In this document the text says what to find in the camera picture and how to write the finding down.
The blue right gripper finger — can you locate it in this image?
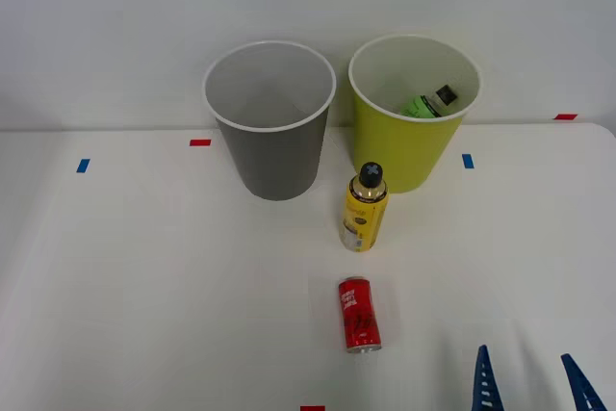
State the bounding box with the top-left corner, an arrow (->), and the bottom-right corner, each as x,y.
469,345 -> 504,411
560,352 -> 609,411

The red drink can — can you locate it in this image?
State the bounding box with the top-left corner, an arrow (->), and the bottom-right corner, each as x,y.
337,275 -> 385,355

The yellow label plastic bottle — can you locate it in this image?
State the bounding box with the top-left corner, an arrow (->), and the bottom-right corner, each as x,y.
340,161 -> 389,254

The yellow-green plastic waste bin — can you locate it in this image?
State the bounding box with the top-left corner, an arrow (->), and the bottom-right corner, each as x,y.
347,33 -> 482,194

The green label plastic bottle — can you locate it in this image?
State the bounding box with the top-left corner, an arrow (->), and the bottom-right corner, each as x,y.
398,84 -> 458,119

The grey plastic waste bin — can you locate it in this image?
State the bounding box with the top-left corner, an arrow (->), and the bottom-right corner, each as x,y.
202,39 -> 338,202

